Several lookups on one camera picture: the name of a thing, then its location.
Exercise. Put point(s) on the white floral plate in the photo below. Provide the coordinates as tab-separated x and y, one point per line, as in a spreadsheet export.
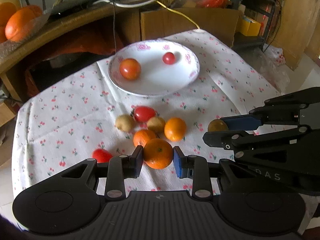
156	78

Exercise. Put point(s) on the orange on glass dish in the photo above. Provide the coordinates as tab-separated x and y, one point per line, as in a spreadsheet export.
16	28

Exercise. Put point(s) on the red tomato with stem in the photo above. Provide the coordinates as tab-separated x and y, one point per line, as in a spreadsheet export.
143	113

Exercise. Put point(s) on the cherry print tablecloth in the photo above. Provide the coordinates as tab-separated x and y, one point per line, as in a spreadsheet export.
65	123

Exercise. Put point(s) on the wooden tv cabinet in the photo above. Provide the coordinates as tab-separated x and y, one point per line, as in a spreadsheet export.
86	31

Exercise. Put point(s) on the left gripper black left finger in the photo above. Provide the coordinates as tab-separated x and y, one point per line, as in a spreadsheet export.
120	168

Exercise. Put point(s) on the orange mandarin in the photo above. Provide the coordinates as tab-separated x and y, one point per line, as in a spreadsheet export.
158	154
143	136
175	129

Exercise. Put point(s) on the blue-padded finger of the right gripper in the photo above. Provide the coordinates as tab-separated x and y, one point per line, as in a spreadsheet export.
291	115

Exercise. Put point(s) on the small cherry tomato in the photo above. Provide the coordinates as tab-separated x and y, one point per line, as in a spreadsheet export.
169	58

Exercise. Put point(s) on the yellow-brown pear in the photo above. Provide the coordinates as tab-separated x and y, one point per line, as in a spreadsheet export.
156	124
125	123

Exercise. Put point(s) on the black wifi router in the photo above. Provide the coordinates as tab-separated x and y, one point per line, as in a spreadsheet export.
82	5

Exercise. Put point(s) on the yellow box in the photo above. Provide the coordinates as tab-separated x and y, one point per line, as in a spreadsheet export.
249	27

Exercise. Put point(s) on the glass fruit dish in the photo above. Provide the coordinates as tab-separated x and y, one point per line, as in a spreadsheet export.
35	26

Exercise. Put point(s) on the brown cardboard box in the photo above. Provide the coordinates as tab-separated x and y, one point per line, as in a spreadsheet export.
221	23

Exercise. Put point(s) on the orange-red tomato on plate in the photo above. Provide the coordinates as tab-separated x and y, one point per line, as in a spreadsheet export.
130	69

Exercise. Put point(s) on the red plastic bag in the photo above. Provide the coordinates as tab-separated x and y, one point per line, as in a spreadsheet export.
212	3

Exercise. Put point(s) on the small yellow fruit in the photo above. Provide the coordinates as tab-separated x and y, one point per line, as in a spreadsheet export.
217	125

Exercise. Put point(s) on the large red tomato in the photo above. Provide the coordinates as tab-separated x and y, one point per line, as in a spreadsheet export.
101	155

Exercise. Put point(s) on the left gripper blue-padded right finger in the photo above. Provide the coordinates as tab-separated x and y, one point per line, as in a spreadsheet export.
196	168

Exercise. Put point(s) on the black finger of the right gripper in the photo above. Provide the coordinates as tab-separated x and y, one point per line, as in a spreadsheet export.
241	140

